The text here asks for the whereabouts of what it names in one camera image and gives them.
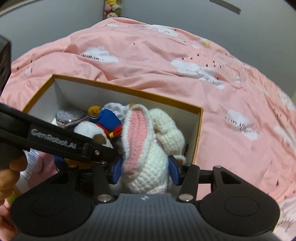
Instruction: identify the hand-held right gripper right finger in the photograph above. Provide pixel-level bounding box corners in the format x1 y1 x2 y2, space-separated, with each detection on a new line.
168 155 247 202

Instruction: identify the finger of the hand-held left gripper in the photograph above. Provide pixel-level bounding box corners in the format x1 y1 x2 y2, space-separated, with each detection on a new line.
80 139 122 164

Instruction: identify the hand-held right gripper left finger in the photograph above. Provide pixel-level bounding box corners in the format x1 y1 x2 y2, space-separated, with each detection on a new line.
53 159 122 203

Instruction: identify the white bottle with blue label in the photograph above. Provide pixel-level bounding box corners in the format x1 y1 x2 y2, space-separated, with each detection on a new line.
20 148 43 183

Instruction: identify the white pink crochet bunny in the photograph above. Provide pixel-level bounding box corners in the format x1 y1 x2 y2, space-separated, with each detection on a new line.
117 103 187 194

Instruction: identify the round clear glitter case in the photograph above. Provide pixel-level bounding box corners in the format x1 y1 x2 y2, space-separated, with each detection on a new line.
55 109 90 129

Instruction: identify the blue sailor plush toy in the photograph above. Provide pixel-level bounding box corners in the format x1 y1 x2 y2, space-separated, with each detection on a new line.
54 102 127 172

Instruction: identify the yellow cardboard box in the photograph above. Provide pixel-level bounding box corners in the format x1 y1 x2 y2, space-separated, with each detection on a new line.
22 74 204 165

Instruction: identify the person's left hand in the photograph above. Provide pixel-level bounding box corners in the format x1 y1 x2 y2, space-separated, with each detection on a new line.
0 155 28 206

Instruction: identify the pink printed blanket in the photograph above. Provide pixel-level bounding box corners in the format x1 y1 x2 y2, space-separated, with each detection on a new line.
0 17 296 241

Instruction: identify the column of plush toys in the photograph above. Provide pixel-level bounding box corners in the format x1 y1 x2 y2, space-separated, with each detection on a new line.
103 0 124 19

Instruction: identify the grey wall bar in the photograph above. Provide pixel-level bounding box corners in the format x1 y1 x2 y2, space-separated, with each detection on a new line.
209 0 241 15

